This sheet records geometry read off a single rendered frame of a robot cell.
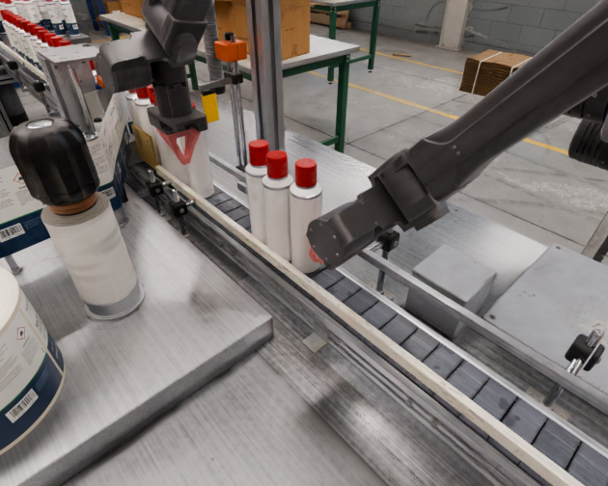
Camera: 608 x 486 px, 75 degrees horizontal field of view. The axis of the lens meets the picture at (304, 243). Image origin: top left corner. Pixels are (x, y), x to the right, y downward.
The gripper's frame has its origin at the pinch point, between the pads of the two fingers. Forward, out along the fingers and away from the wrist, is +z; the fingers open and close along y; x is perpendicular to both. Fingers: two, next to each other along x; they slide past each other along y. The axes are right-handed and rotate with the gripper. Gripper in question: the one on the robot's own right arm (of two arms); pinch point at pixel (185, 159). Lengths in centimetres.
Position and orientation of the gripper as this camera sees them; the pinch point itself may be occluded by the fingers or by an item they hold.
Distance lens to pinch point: 79.4
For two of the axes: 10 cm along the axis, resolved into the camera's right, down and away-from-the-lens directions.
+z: -0.1, 7.8, 6.2
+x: 7.5, -4.1, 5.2
